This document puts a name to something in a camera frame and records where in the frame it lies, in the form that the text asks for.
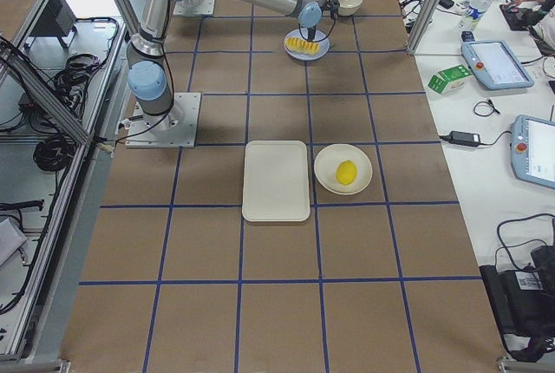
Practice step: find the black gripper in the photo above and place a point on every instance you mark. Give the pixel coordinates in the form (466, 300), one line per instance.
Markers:
(311, 34)

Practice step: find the light blue plate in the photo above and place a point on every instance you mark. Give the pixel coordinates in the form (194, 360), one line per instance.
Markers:
(321, 39)

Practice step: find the sliced yellow bread loaf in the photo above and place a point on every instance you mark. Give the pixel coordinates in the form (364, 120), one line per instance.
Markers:
(301, 46)

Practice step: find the cream round plate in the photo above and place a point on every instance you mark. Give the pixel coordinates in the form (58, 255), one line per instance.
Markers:
(330, 157)

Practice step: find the cream bowl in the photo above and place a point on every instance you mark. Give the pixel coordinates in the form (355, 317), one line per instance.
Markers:
(349, 7)

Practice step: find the yellow lemon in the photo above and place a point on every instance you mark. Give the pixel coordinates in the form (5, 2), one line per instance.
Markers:
(346, 172)

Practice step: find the green white carton box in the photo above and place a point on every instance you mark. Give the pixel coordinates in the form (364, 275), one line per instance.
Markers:
(449, 80)

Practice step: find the cream rectangular tray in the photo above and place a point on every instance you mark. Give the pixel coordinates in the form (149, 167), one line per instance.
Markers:
(276, 182)

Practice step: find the clear water bottle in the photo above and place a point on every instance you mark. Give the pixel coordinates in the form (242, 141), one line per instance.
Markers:
(474, 12)

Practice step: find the black power adapter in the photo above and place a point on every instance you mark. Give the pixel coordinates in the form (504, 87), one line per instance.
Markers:
(464, 139)

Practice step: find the blue teach pendant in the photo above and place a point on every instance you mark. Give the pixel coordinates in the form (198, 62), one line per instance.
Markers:
(532, 150)
(494, 65)

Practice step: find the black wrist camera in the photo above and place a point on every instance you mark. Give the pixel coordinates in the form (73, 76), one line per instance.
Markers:
(332, 6)

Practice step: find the aluminium frame post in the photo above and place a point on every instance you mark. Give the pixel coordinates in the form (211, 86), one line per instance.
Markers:
(421, 24)

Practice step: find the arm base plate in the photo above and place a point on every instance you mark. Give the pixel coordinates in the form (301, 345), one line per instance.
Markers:
(178, 129)
(194, 8)

